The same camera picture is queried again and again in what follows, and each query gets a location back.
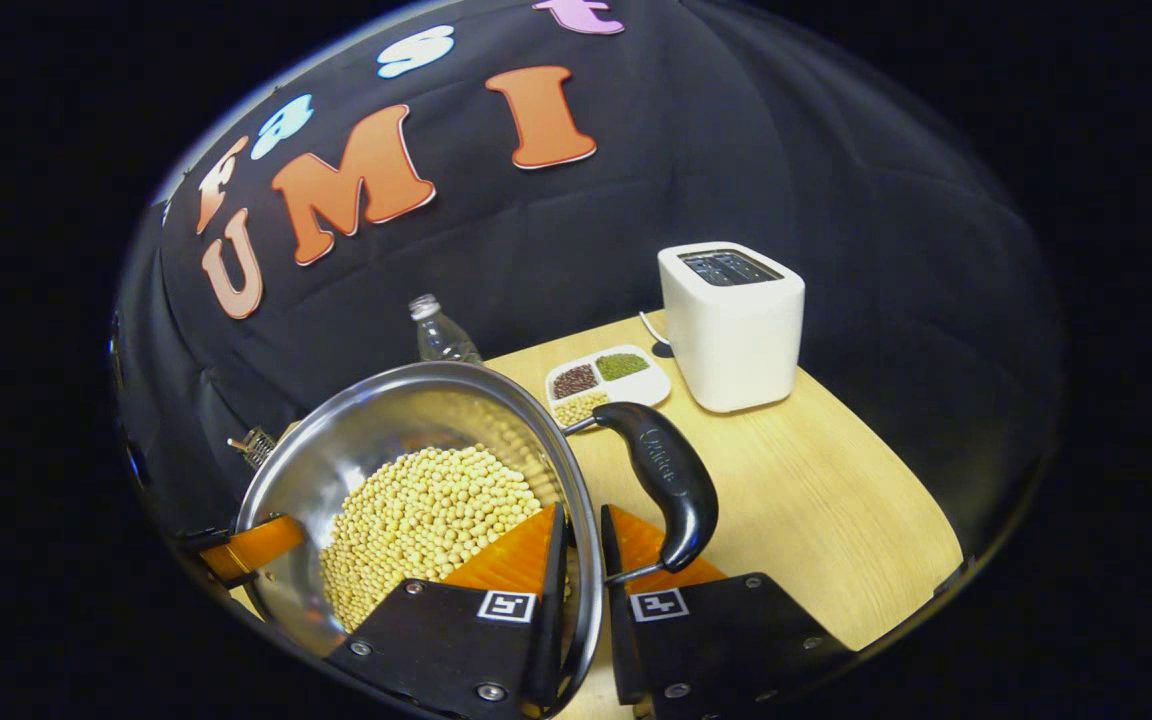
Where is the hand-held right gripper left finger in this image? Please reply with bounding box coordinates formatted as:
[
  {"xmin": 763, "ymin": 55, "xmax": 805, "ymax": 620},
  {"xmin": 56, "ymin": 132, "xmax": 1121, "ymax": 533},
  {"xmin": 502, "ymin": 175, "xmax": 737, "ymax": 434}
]
[{"xmin": 326, "ymin": 503, "xmax": 569, "ymax": 720}]

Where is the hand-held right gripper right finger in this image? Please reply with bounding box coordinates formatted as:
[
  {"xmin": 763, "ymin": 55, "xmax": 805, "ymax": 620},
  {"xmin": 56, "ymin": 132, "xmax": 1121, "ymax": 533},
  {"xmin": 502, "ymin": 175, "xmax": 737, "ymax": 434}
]
[{"xmin": 599, "ymin": 503, "xmax": 855, "ymax": 720}]

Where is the stainless steel pot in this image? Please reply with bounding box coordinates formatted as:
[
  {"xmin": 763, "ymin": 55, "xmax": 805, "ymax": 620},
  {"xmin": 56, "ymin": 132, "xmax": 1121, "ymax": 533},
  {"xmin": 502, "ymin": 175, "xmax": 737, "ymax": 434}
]
[{"xmin": 234, "ymin": 360, "xmax": 720, "ymax": 719}]

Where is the pile of soybeans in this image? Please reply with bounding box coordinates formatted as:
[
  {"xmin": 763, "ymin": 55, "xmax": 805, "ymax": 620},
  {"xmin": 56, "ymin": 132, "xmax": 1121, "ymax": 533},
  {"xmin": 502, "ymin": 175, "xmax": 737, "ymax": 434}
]
[{"xmin": 319, "ymin": 443, "xmax": 572, "ymax": 633}]

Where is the white divided plate with beans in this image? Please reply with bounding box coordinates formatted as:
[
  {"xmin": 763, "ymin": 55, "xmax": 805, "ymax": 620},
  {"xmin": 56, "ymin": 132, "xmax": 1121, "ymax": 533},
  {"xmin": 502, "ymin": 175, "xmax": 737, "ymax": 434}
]
[{"xmin": 544, "ymin": 344, "xmax": 673, "ymax": 433}]

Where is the clear plastic water bottle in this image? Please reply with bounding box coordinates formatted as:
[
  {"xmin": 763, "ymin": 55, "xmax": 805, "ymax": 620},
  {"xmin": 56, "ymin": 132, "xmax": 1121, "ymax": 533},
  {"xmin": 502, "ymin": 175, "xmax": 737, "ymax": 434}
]
[{"xmin": 408, "ymin": 293, "xmax": 484, "ymax": 366}]

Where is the white toaster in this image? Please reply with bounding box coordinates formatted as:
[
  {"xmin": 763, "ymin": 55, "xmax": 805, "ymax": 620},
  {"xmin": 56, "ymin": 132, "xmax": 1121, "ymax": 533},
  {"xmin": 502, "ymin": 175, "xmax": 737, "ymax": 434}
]
[{"xmin": 657, "ymin": 241, "xmax": 807, "ymax": 414}]

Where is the black backdrop cloth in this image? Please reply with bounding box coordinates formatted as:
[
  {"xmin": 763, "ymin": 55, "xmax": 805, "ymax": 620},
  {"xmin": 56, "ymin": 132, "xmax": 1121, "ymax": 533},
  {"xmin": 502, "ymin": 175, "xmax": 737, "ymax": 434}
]
[{"xmin": 108, "ymin": 0, "xmax": 1067, "ymax": 621}]

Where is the small metal wire holder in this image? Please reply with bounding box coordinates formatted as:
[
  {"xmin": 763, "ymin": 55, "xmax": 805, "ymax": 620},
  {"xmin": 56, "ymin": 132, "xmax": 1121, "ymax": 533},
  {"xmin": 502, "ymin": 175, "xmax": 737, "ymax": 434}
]
[{"xmin": 227, "ymin": 425, "xmax": 279, "ymax": 471}]

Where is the toaster power cord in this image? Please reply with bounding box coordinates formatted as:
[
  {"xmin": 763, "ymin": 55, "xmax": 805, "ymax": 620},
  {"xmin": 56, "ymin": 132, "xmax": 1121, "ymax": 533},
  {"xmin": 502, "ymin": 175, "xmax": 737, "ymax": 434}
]
[{"xmin": 638, "ymin": 310, "xmax": 675, "ymax": 359}]

